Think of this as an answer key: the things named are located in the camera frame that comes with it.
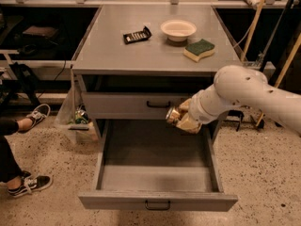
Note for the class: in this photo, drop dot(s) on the open grey middle drawer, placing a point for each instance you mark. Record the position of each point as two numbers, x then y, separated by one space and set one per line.
153 161

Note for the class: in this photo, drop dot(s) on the white bowl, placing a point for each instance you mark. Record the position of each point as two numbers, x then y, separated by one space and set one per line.
178 30

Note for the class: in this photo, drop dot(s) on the black sneaker upper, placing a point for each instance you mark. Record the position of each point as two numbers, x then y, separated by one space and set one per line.
40 113

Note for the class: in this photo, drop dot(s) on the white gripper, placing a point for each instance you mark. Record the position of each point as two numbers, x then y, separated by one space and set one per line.
198 109

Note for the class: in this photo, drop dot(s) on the black sneaker lower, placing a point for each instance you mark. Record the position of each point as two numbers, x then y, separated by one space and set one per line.
19 186

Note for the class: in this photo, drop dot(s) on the clear plastic bin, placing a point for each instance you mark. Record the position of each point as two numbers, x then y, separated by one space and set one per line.
72 119

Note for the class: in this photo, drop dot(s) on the closed grey top drawer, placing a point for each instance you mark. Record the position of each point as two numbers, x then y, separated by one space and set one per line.
129 106

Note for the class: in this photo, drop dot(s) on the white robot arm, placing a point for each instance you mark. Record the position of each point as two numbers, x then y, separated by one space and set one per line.
236 86

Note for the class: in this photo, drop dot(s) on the green yellow sponge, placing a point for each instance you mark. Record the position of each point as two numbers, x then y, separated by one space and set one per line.
198 50

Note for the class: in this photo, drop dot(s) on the grey drawer cabinet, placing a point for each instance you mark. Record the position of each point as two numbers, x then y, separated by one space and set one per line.
156 65

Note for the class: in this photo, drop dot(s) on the black drawer handle lower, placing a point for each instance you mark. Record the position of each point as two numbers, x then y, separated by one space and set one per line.
157 206

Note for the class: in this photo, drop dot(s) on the person's black trouser leg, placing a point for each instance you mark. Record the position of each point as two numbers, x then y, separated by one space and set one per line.
9 169

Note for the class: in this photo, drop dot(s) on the black drawer handle upper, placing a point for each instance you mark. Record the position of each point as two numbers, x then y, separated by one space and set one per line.
151 105

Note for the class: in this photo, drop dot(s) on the black sneaker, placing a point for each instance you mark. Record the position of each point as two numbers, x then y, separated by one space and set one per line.
19 186
40 113

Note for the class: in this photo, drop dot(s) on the black drawer handle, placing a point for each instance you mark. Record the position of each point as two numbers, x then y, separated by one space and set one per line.
157 206
151 105

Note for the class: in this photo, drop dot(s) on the wooden stick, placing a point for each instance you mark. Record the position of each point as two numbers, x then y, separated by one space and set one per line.
252 29

